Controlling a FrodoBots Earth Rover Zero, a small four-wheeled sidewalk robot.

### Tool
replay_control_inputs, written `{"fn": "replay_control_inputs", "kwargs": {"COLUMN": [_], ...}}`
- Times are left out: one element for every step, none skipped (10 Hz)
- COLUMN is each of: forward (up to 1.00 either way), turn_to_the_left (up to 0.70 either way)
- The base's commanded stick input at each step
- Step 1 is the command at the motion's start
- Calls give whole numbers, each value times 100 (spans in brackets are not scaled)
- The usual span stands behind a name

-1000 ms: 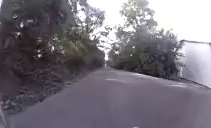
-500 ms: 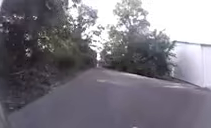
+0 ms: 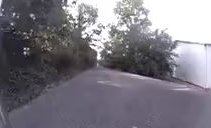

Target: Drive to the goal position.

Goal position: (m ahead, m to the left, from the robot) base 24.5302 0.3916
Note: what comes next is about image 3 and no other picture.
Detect white wall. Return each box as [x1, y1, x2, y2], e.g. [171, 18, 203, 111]
[174, 39, 211, 92]

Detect dark trees and bushes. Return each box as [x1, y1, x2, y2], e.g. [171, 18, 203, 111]
[0, 0, 106, 101]

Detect leaf-strewn verge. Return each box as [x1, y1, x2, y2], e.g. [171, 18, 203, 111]
[0, 65, 94, 113]

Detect green leafy trees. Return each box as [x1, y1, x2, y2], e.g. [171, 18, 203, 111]
[98, 0, 179, 81]

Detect grey asphalt road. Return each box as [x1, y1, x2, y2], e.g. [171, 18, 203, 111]
[7, 65, 211, 128]

